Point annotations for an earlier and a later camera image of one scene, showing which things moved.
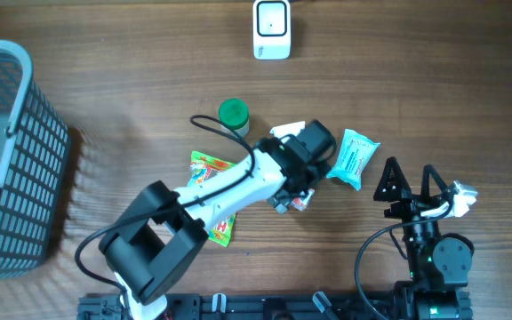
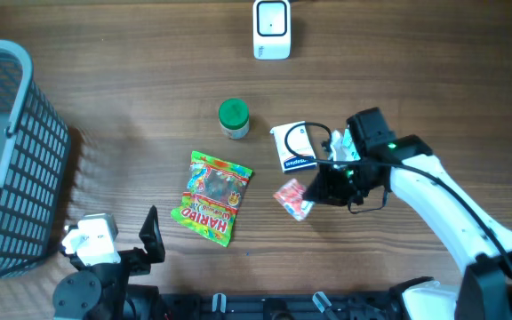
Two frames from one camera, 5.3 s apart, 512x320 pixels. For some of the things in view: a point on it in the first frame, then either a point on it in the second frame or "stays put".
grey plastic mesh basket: x=20 y=148 stays put
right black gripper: x=403 y=189 -> x=323 y=181
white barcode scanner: x=271 y=29 stays put
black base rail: x=448 y=305 stays put
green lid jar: x=236 y=113 stays put
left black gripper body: x=317 y=176 -> x=135 y=262
